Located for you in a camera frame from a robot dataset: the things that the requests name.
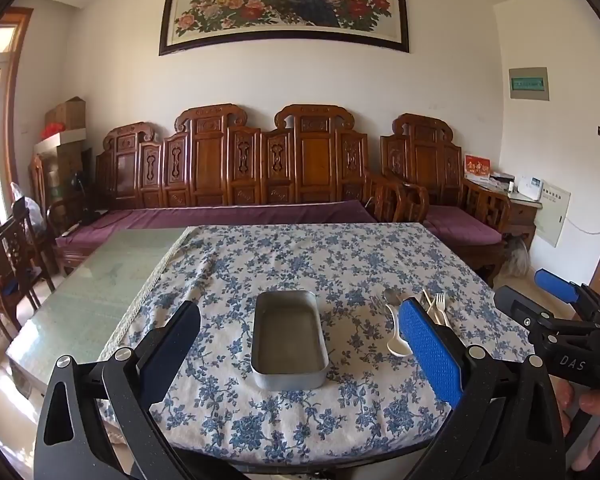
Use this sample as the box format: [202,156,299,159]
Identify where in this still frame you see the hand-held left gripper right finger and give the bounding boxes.
[397,297,568,480]

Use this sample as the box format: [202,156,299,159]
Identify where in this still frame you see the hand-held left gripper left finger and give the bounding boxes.
[32,301,201,480]

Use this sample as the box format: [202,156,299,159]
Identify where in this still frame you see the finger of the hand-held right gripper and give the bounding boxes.
[534,268,600,321]
[494,285,600,346]

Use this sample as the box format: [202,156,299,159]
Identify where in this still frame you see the white ceramic spoon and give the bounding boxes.
[386,305,413,358]

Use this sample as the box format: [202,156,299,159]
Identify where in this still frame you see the metal fork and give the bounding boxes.
[432,291,451,328]

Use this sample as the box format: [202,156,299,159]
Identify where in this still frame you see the rectangular metal tin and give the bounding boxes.
[250,290,330,391]

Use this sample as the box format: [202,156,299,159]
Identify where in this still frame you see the grey shaggy bundle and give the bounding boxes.
[500,235,531,278]

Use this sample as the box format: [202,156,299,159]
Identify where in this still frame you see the wooden side cabinet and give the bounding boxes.
[502,192,538,251]

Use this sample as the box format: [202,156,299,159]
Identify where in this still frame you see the purple armchair seat cushion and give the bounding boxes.
[424,205,503,246]

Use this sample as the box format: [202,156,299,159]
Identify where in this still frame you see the blue floral tablecloth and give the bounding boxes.
[97,222,536,466]

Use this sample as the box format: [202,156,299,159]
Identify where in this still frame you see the red desk calendar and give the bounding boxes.
[464,154,492,181]

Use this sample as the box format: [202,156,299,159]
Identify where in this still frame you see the long purple sofa cushion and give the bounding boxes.
[55,199,378,251]

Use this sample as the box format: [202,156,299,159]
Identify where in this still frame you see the carved wooden armchair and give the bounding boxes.
[380,113,513,281]

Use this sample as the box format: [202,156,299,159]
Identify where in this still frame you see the wooden dining chair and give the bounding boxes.
[0,205,56,361]

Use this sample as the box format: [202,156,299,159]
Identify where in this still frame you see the carved wooden sofa bench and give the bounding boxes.
[55,104,406,276]

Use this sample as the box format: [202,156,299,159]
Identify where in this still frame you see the white plastic bag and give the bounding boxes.
[11,182,46,231]

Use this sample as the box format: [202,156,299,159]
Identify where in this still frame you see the large brown cardboard box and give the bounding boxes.
[45,141,93,201]

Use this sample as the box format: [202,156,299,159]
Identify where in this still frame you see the white flat box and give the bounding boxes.
[34,128,87,156]

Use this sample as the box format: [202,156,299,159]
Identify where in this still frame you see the framed peacock flower painting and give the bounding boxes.
[159,0,411,57]

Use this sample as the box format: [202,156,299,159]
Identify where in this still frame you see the white wall cable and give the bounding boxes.
[566,215,600,236]

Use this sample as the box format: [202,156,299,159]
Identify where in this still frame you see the white wall panel door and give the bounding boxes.
[532,184,572,248]

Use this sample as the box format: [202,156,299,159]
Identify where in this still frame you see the grey wall electrical box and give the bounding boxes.
[508,66,551,102]

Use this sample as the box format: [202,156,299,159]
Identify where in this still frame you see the wooden door frame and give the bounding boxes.
[0,7,35,196]

